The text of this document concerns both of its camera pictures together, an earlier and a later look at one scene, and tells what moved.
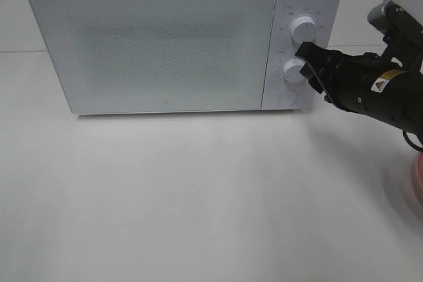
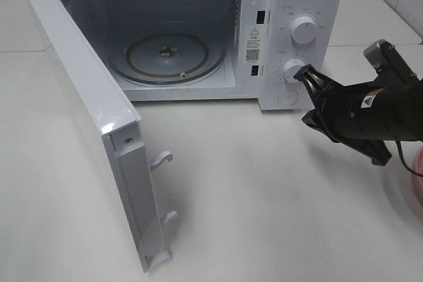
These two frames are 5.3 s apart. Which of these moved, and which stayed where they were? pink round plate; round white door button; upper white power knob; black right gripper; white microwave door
Moved: black right gripper; white microwave door
Stayed: pink round plate; round white door button; upper white power knob
